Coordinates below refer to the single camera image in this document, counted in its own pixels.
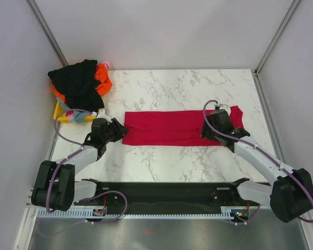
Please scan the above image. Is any yellow plastic basket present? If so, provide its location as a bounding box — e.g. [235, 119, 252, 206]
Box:
[53, 101, 94, 123]

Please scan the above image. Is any orange t shirt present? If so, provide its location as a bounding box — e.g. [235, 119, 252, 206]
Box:
[51, 64, 113, 101]

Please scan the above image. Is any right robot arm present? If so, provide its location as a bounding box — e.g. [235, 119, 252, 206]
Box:
[201, 109, 313, 223]

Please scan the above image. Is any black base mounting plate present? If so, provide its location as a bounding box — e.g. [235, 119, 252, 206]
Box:
[77, 182, 257, 214]

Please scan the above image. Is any left aluminium frame post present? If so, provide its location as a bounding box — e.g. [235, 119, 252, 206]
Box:
[26, 0, 68, 66]

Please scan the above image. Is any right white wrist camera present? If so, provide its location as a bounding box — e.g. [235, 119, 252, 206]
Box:
[214, 103, 231, 114]

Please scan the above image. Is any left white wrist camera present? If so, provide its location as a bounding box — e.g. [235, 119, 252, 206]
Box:
[91, 109, 112, 123]

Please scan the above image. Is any right aluminium frame post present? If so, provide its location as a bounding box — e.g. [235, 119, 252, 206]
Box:
[253, 0, 302, 78]

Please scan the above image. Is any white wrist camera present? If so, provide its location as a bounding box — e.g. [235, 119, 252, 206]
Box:
[214, 103, 231, 114]
[91, 109, 112, 123]

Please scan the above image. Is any black t shirt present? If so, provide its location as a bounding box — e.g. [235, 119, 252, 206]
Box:
[47, 59, 104, 112]

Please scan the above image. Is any crimson red t shirt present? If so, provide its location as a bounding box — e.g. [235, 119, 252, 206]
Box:
[122, 105, 244, 147]

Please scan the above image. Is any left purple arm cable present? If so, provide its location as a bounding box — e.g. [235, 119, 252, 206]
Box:
[37, 108, 128, 238]

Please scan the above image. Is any grey blue garment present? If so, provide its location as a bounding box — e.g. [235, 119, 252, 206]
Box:
[55, 96, 93, 123]

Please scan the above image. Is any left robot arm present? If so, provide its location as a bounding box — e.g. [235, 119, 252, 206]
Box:
[31, 118, 129, 213]

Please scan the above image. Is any white slotted cable duct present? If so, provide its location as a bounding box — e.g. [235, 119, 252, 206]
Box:
[37, 207, 234, 220]

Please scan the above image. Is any pink garment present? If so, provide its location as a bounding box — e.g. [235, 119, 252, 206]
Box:
[101, 61, 110, 70]

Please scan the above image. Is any aluminium frame post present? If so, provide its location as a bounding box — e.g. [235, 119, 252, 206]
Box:
[26, 0, 68, 66]
[253, 0, 302, 78]

